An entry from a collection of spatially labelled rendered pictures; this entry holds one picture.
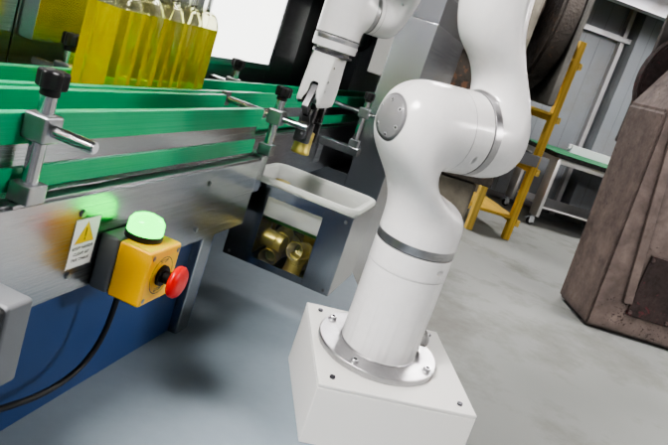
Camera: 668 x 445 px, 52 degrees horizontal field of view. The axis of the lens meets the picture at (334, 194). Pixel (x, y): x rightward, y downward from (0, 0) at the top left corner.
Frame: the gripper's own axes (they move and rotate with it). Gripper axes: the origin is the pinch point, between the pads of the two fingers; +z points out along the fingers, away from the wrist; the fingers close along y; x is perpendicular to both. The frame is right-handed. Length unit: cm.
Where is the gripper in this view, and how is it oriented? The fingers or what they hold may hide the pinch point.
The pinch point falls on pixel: (307, 131)
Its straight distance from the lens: 131.5
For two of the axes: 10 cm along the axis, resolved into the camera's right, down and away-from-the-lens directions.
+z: -3.1, 9.3, 2.1
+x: 9.1, 3.5, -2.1
